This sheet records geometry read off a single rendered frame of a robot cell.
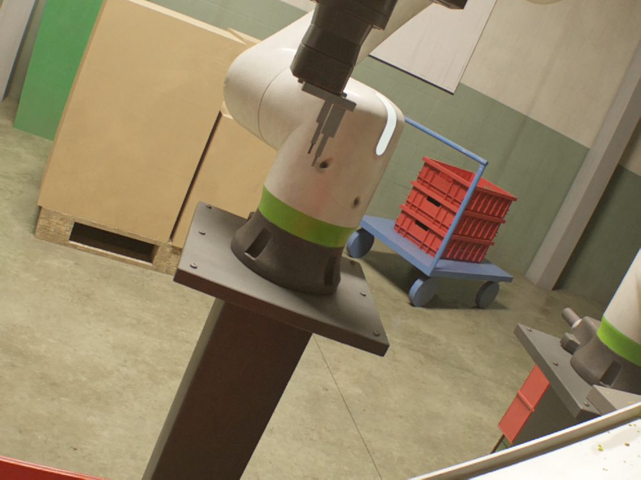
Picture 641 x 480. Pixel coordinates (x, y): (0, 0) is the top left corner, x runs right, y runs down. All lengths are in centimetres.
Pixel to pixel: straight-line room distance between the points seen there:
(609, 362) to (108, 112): 214
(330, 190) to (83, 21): 331
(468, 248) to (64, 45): 276
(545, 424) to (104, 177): 210
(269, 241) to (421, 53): 440
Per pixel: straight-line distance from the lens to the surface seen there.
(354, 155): 77
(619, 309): 104
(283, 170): 79
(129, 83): 267
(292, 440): 224
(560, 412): 108
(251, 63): 90
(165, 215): 285
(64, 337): 228
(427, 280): 390
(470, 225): 417
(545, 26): 567
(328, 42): 56
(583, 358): 106
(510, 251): 611
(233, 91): 91
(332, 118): 57
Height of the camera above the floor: 121
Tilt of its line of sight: 14 degrees down
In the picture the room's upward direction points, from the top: 24 degrees clockwise
